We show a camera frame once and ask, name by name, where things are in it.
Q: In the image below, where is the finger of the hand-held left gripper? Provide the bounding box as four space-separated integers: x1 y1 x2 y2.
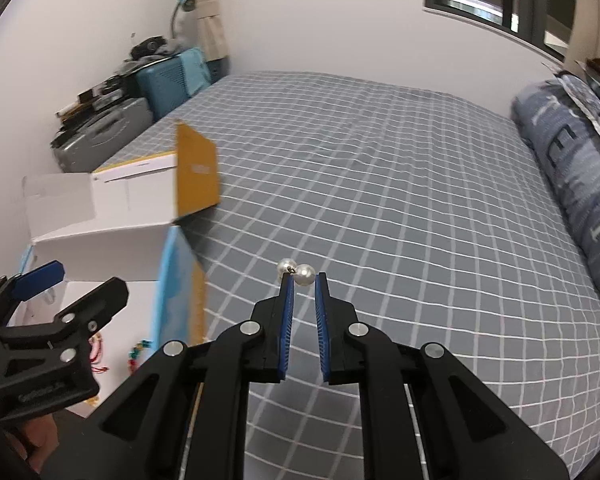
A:
0 276 130 418
0 260 65 323

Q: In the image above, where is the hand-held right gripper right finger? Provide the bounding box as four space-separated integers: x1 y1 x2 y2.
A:
314 272 571 480

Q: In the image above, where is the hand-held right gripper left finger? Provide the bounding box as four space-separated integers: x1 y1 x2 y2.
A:
45 274 296 480

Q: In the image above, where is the red string bracelet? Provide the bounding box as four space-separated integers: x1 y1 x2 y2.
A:
90 332 110 373

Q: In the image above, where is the white pearl earring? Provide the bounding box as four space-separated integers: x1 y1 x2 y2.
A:
277 258 315 287

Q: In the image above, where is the white cardboard box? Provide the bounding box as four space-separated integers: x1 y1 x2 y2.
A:
17 119 221 421

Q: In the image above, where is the person's left hand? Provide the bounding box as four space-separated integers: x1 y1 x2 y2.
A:
5 410 61 471

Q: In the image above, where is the grey checked bed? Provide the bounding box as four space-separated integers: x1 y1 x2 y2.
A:
95 71 600 480

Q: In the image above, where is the grey suitcase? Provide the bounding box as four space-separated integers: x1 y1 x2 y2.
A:
50 96 155 173

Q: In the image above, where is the black electronic devices pile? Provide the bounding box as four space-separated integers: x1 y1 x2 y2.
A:
55 75 136 121

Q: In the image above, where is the blue suitcase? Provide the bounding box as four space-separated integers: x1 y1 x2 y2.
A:
136 47 212 121

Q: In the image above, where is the dark clothes pile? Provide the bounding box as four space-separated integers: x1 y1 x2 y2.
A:
130 35 181 61

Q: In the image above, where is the blue patterned pillow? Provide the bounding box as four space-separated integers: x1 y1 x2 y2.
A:
511 76 600 306

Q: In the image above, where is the blue desk lamp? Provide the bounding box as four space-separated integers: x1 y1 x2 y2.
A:
170 0 197 41

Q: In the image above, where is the printed pillow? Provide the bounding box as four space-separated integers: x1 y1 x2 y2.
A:
542 62 600 156

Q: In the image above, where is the colourful bead bracelet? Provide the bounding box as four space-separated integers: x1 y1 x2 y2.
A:
127 340 153 368

